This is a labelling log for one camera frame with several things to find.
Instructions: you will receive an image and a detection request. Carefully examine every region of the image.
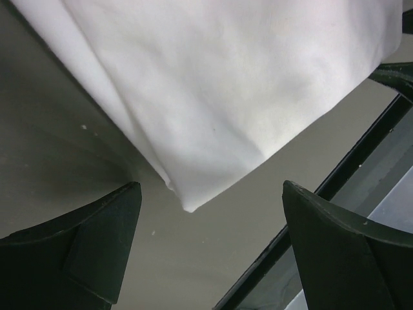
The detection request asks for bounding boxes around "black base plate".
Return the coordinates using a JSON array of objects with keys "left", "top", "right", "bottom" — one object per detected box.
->
[{"left": 215, "top": 95, "right": 412, "bottom": 309}]

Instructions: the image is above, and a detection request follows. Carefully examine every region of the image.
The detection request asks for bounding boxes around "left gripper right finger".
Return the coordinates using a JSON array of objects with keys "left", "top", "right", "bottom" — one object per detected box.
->
[{"left": 282, "top": 181, "right": 412, "bottom": 309}]

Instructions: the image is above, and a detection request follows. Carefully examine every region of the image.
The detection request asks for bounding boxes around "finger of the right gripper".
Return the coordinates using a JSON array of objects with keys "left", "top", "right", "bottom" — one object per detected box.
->
[{"left": 369, "top": 63, "right": 413, "bottom": 103}]

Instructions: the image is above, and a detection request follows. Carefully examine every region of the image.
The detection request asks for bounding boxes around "white t-shirt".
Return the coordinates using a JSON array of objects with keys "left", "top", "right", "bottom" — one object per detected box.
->
[{"left": 14, "top": 1, "right": 403, "bottom": 212}]

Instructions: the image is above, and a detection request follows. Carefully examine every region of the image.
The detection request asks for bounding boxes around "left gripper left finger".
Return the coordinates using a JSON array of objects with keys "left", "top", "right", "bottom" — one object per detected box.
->
[{"left": 1, "top": 182, "right": 142, "bottom": 309}]

